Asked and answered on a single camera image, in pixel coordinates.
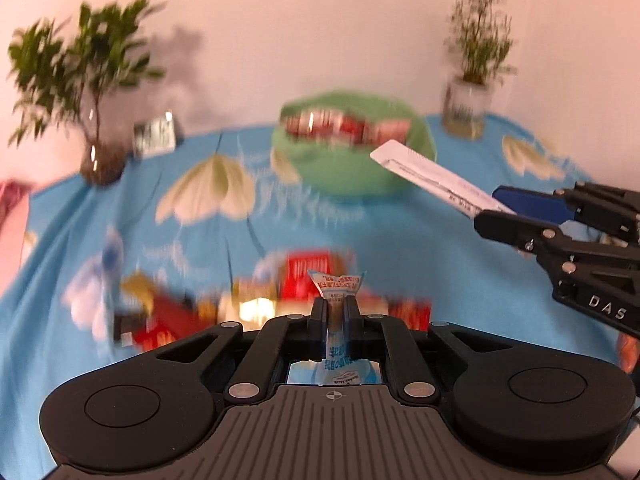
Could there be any thin plant in glass jar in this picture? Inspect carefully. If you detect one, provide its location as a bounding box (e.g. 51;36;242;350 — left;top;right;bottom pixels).
442;0;518;140

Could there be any red and white snack packet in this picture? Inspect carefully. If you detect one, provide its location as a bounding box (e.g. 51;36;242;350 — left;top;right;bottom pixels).
282;107;413;146

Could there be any red packet with white flower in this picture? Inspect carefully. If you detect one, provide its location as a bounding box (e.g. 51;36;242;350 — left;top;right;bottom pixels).
284;252;336;302

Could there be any black snack bar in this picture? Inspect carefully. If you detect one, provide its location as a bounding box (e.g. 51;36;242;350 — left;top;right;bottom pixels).
114;310;148;347

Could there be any blue floral cloth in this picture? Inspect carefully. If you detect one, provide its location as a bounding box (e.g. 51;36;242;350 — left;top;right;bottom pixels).
0;112;640;480

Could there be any white strip packet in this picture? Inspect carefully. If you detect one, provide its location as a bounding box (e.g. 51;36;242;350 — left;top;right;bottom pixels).
370;140;518;221

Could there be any green plastic bowl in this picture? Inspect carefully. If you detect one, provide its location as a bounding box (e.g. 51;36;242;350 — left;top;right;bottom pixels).
271;91;436;198

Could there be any leafy plant in glass vase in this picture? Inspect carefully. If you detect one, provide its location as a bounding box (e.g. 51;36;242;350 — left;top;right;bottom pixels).
7;0;166;186

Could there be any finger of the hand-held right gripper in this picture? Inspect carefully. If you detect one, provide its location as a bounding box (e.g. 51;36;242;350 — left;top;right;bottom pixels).
472;208;582;287
492;181;640;248

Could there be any pink cloth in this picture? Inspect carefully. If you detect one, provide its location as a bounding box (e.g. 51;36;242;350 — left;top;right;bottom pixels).
0;180;33;291

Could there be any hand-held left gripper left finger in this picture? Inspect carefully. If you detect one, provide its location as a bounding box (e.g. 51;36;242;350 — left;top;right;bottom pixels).
155;297;330;406

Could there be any small red snack packet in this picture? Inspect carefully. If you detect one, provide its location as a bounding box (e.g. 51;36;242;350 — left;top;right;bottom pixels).
142;294;213;353

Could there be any white digital clock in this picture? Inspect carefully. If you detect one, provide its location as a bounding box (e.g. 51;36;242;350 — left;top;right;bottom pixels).
132;112;178;158

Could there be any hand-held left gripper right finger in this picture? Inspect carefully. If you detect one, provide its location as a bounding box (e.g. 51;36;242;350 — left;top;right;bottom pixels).
342;297;506;406

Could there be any light blue snack packet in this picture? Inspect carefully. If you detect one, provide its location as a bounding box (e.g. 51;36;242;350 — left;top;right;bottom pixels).
287;270;385;387

